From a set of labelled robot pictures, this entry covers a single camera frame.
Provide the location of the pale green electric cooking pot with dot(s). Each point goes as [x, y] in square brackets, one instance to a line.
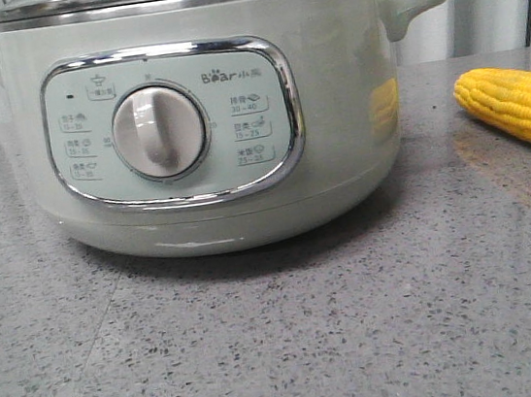
[190, 127]

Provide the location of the yellow corn cob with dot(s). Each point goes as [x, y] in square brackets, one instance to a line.
[498, 97]

